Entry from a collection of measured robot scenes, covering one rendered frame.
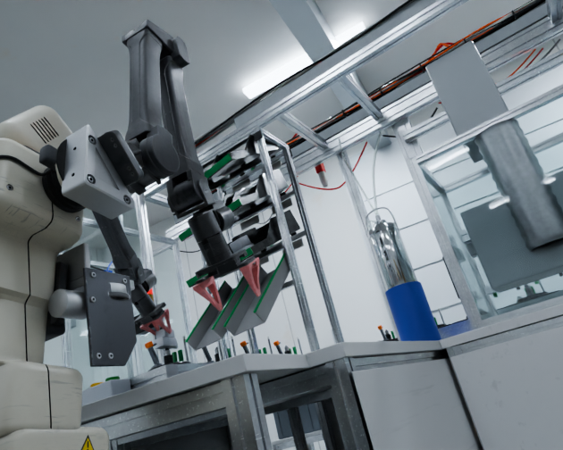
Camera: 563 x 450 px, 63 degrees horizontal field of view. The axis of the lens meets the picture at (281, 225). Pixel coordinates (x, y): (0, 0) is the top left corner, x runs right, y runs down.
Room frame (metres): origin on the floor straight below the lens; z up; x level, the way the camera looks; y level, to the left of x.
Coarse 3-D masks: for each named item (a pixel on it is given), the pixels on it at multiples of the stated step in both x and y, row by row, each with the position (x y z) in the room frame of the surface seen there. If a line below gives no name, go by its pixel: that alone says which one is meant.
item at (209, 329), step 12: (228, 288) 1.51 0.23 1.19; (240, 288) 1.38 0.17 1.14; (228, 300) 1.34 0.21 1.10; (204, 312) 1.42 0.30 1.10; (216, 312) 1.46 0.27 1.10; (228, 312) 1.33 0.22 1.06; (204, 324) 1.41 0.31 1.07; (216, 324) 1.29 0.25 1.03; (192, 336) 1.37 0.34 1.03; (204, 336) 1.40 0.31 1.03; (216, 336) 1.33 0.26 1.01
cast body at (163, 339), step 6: (162, 330) 1.53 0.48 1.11; (156, 336) 1.54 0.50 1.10; (162, 336) 1.53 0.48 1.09; (168, 336) 1.54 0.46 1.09; (174, 336) 1.56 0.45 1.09; (156, 342) 1.52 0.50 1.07; (162, 342) 1.51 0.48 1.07; (168, 342) 1.53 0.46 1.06; (174, 342) 1.56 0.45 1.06; (156, 348) 1.53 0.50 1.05; (162, 348) 1.55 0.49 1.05; (174, 348) 1.59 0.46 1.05
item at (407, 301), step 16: (400, 288) 1.89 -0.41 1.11; (416, 288) 1.90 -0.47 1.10; (400, 304) 1.90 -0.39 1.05; (416, 304) 1.89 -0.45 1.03; (400, 320) 1.92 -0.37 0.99; (416, 320) 1.89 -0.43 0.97; (432, 320) 1.92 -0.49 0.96; (400, 336) 1.95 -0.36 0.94; (416, 336) 1.90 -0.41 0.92; (432, 336) 1.90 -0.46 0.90
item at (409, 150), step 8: (408, 120) 2.10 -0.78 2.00; (392, 128) 2.13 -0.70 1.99; (400, 128) 2.11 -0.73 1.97; (408, 128) 2.09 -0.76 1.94; (400, 136) 2.12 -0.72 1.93; (400, 144) 2.13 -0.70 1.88; (408, 144) 2.11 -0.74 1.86; (416, 144) 2.09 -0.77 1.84; (408, 152) 2.11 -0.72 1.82; (416, 152) 2.10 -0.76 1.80; (408, 168) 2.13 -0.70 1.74; (416, 184) 2.13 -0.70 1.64; (424, 208) 2.13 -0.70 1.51; (432, 224) 2.13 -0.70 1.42; (448, 264) 2.13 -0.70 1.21; (456, 288) 2.13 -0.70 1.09; (464, 304) 2.13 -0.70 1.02; (472, 328) 2.13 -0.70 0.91
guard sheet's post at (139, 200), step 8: (136, 200) 1.76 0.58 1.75; (144, 200) 1.78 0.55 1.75; (136, 208) 1.77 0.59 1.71; (144, 208) 1.77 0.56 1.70; (144, 216) 1.77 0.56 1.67; (144, 224) 1.76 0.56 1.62; (144, 232) 1.75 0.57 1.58; (144, 240) 1.76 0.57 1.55; (144, 248) 1.76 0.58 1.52; (144, 256) 1.76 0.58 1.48; (152, 256) 1.78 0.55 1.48; (144, 264) 1.76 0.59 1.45; (152, 264) 1.77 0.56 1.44; (152, 288) 1.76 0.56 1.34; (160, 352) 1.75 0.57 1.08; (160, 360) 1.76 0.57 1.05
